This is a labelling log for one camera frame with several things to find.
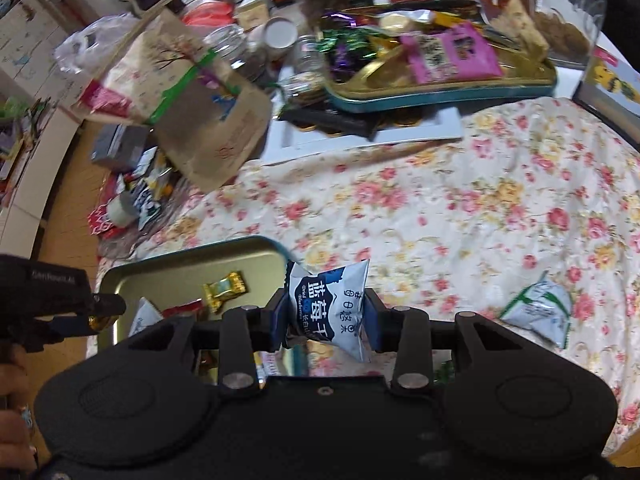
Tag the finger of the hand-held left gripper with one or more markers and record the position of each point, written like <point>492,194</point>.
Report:
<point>107,305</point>
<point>70,326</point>

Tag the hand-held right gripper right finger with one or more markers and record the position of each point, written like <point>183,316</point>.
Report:
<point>374,322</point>

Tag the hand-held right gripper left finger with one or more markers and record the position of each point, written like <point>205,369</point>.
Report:
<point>277,321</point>

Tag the gold chocolate coin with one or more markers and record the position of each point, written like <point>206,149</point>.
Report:
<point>99,321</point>

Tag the white candy packet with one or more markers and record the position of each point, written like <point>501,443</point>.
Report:
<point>145,319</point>

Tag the blue and white snack packet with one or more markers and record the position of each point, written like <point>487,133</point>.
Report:
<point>325,305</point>

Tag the gold candy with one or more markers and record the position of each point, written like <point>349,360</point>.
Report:
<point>225,290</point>

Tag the gold tin tray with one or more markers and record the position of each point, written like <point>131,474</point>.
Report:
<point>165,270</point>

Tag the red candy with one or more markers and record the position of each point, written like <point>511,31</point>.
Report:
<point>187,307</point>

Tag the person's left hand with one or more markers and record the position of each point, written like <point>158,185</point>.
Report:
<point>12,430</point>

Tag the small white round container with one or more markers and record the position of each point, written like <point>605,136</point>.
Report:
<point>121,209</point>

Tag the pile of small snack packets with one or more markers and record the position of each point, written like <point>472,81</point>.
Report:
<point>145,200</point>

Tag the floral tablecloth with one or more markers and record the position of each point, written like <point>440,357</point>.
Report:
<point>450,210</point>

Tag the grey cardboard box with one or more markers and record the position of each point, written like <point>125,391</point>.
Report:
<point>120,145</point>

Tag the green and white snack packet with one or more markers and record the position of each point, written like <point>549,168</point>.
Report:
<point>537,310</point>

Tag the white cabinet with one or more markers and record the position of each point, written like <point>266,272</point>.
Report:
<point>30,85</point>

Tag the black snack bar packet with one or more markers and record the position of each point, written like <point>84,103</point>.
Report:
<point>325,121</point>

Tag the kraft paper bag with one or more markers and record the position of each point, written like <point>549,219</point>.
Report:
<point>210,125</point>

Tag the teal tin box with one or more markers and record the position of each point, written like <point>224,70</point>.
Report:
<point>450,94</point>

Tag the small clear plastic jar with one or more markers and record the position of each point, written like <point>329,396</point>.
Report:
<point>305,80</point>

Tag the clear plastic bag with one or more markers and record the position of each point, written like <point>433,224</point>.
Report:
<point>80,45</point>

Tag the pink snack packet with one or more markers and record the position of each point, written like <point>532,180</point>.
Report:
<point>450,55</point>

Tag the heap of foil candies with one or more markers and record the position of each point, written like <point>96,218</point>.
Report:
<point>350,45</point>

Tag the glass jar with lid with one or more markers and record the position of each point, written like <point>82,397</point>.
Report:
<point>225,42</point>

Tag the white paper cup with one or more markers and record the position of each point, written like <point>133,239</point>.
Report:
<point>280,35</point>

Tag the white jelly cup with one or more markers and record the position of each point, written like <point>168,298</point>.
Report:
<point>396,21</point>

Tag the red plastic bag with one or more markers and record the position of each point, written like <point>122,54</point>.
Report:
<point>207,12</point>

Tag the tan cardboard box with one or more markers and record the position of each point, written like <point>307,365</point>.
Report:
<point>252,12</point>

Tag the small yellow packet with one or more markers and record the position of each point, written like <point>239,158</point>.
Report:
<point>450,18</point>

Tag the brown cookie jar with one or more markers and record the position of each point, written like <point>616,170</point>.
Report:
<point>320,5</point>

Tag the tan snack packet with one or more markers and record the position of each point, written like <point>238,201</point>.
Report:
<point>520,25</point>

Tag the large clear glass jar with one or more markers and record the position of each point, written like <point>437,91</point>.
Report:
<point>565,35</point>

